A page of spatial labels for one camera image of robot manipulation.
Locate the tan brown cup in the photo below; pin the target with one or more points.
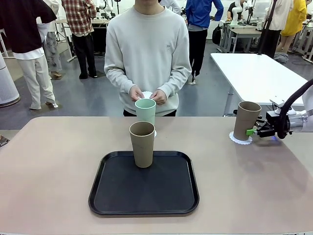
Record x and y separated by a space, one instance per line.
244 122
143 149

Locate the person in yellow clothes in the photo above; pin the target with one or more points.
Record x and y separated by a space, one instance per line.
297 17

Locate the person beige top black trousers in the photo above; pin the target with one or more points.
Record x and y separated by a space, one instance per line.
278 14

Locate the person's right forearm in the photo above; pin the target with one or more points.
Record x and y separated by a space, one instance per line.
119 82

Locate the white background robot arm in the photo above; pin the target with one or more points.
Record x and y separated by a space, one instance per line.
236 9

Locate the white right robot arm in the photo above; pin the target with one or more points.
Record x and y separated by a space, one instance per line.
309 102

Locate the black backpack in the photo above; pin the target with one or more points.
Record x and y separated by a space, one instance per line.
216 34

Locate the white table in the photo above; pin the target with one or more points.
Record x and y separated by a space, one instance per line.
256 78

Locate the person's left hand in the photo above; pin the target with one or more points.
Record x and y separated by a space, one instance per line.
160 98

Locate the person's right hand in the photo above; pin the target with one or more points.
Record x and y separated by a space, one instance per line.
136 94

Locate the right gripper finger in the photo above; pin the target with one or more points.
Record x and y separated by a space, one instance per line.
260 122
249 132

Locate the person in light sweatshirt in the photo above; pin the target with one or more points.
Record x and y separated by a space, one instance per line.
146 49

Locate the person in blue shirt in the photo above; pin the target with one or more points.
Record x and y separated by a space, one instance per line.
198 12

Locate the grey cloth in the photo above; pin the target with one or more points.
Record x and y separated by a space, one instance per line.
281 58

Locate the person's left forearm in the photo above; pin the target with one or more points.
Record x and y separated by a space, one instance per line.
177 82

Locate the person in plaid shirt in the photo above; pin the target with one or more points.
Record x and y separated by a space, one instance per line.
78 14

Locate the person black top white trousers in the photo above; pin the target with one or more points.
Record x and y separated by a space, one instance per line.
22 24

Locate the grey background desk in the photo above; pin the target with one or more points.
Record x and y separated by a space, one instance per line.
244 31

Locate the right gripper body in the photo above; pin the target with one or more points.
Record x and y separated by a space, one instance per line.
272 123

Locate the person grey patterned trousers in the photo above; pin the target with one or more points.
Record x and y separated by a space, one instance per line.
52 49

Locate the mint green cup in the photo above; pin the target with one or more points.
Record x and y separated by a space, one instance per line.
145 115

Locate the black plastic tray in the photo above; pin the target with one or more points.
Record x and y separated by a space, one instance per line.
146 193

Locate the white cylindrical appliance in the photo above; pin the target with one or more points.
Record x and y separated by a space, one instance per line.
7 83

